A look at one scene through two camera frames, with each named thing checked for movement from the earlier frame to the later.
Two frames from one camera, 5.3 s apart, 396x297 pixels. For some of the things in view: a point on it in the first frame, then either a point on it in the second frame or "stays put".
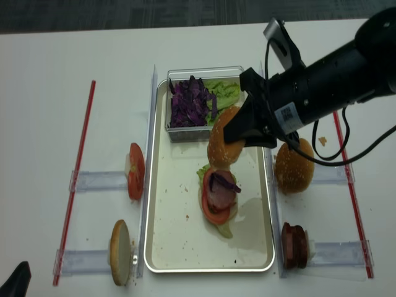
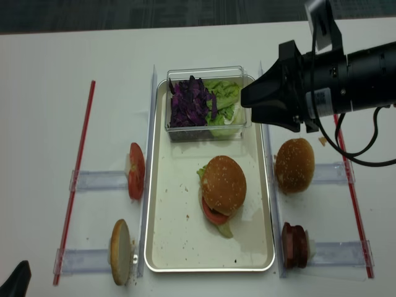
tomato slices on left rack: (136, 174) stays put
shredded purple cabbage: (190, 103) stays put
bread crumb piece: (323, 140) stays put
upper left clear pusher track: (94, 180) stays put
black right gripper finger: (266, 142) → (290, 119)
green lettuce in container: (227, 93) stays put
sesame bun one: (222, 154) → (223, 184)
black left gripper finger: (250, 116) → (270, 90)
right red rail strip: (354, 198) stays put
